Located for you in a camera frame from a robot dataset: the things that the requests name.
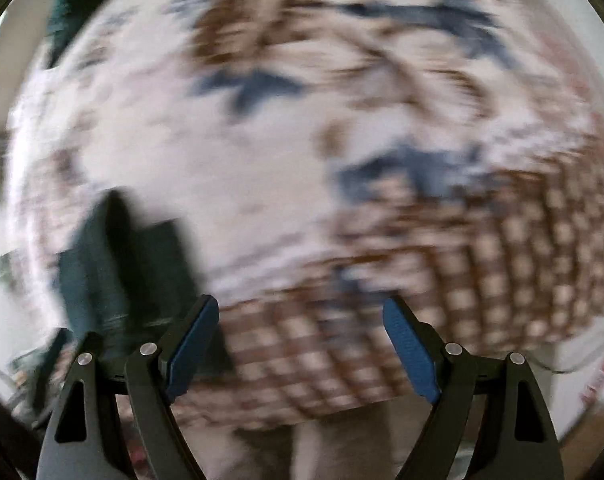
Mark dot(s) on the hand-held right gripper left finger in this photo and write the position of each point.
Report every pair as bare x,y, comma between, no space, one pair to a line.
192,350

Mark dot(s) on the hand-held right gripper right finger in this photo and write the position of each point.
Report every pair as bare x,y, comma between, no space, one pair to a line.
410,352

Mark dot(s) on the blue denim pants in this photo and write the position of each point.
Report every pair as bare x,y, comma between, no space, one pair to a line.
127,270

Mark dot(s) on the floral checked bed blanket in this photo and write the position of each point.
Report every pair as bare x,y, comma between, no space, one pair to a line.
302,160

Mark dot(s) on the teal velvet blanket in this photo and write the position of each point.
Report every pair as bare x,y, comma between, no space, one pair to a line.
74,5

